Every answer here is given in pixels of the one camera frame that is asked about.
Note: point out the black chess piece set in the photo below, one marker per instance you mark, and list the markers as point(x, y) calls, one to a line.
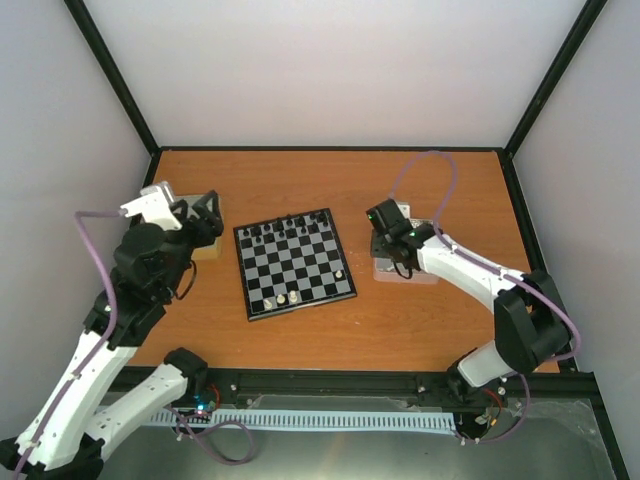
point(308, 228)

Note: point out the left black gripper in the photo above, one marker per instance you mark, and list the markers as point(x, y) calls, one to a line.
point(207, 235)

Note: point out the light blue cable duct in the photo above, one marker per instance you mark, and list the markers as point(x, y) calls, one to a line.
point(331, 421)

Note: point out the black frame post left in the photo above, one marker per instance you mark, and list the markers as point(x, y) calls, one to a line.
point(100, 50)

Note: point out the empty silver metal tin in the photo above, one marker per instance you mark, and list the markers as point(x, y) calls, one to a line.
point(206, 253)

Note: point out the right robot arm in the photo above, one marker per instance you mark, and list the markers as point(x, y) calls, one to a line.
point(530, 323)

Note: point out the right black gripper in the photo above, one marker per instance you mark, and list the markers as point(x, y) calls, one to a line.
point(376, 247)

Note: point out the black frame post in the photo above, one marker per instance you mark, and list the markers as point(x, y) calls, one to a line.
point(100, 50)
point(570, 46)

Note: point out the black frame post right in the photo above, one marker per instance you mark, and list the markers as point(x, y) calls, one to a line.
point(570, 46)

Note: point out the black and silver chessboard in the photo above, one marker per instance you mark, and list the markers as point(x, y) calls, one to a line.
point(273, 269)

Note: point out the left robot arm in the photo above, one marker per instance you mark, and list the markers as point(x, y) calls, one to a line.
point(69, 438)

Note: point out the pink tin with white pieces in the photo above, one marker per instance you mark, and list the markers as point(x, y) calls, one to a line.
point(386, 270)

